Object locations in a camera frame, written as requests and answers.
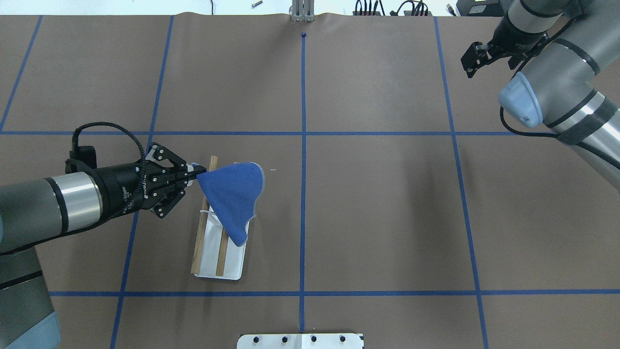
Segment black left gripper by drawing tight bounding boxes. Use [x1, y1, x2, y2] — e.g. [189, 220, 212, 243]
[92, 142, 206, 221]

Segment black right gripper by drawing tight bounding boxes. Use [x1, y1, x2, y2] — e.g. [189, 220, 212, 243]
[460, 14, 552, 78]

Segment blue microfiber towel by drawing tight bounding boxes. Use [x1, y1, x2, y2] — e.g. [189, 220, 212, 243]
[196, 162, 265, 247]

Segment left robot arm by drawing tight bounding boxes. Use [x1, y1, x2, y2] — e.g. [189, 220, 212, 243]
[0, 143, 206, 349]

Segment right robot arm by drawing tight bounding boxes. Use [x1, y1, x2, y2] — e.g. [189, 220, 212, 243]
[461, 0, 620, 188]

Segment wooden rack rail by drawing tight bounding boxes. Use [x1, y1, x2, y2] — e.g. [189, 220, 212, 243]
[190, 156, 218, 275]
[215, 228, 230, 277]

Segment black braided cable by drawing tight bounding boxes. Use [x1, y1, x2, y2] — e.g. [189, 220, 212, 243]
[72, 122, 148, 168]
[499, 104, 558, 138]

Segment black power strip cables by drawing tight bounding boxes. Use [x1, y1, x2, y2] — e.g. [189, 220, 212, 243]
[353, 0, 432, 17]

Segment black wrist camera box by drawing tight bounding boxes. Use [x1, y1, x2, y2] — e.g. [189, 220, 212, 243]
[65, 145, 98, 174]

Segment white camera mount stand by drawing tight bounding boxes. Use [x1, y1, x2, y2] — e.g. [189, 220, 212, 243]
[236, 333, 365, 349]

